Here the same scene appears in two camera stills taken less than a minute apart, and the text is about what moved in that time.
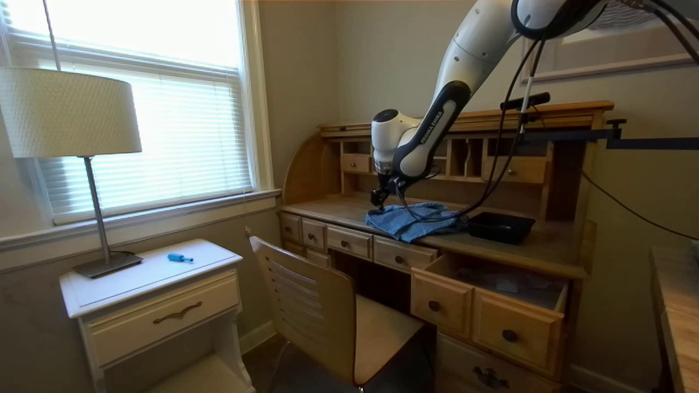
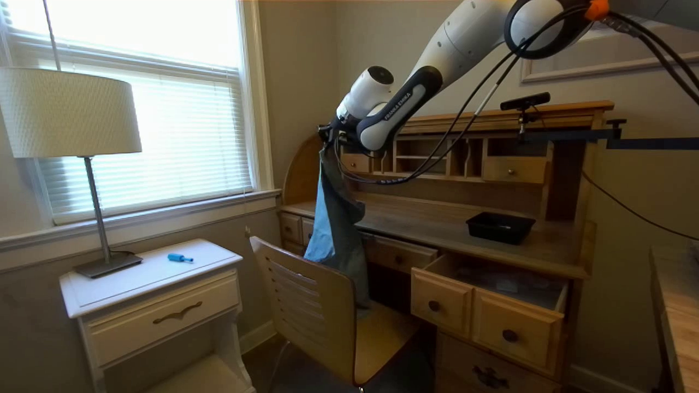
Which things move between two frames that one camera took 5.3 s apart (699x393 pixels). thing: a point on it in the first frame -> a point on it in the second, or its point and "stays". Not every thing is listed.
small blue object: [181, 259] stays
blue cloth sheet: [411, 221] -> [337, 212]
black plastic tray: [502, 227] stays
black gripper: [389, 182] -> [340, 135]
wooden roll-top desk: [479, 250] stays
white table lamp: [73, 111] stays
